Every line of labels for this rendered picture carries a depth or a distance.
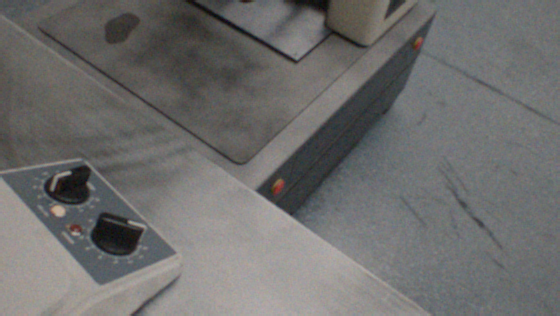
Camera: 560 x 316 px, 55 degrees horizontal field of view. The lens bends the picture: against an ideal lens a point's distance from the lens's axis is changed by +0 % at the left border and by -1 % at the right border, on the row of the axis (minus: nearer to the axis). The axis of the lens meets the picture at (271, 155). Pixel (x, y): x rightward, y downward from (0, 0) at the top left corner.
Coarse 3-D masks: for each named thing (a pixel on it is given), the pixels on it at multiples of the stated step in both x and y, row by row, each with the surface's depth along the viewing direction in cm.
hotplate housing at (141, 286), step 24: (24, 168) 39; (0, 192) 36; (24, 216) 35; (48, 240) 34; (72, 264) 34; (168, 264) 38; (96, 288) 33; (120, 288) 34; (144, 288) 37; (72, 312) 32; (96, 312) 33; (120, 312) 36
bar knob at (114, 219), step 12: (108, 216) 36; (96, 228) 36; (108, 228) 36; (120, 228) 36; (132, 228) 36; (144, 228) 37; (96, 240) 36; (108, 240) 36; (120, 240) 37; (132, 240) 37; (108, 252) 36; (120, 252) 36
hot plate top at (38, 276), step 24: (0, 216) 33; (0, 240) 32; (24, 240) 32; (0, 264) 31; (24, 264) 31; (48, 264) 31; (0, 288) 30; (24, 288) 30; (48, 288) 30; (72, 288) 31; (0, 312) 29; (24, 312) 29; (48, 312) 30
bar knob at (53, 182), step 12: (72, 168) 39; (84, 168) 39; (48, 180) 39; (60, 180) 37; (72, 180) 38; (84, 180) 39; (48, 192) 38; (60, 192) 38; (72, 192) 39; (84, 192) 39; (72, 204) 38
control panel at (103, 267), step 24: (48, 168) 40; (24, 192) 37; (96, 192) 41; (48, 216) 36; (72, 216) 37; (96, 216) 38; (120, 216) 40; (72, 240) 35; (144, 240) 39; (96, 264) 34; (120, 264) 35; (144, 264) 36
